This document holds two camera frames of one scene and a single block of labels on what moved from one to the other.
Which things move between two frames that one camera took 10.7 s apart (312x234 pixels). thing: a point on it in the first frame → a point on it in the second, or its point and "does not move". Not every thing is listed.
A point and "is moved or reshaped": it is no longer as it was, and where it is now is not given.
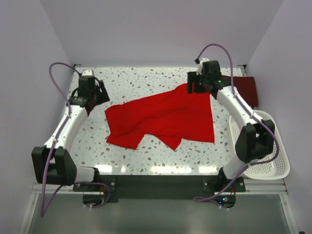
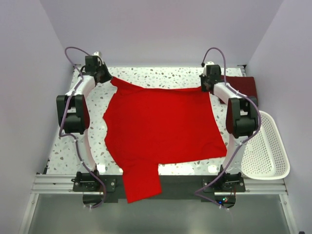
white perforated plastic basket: [278, 168] does not move
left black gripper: [103, 95] → [108, 76]
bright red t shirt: [169, 117] is moved or reshaped
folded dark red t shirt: [246, 87] does not move
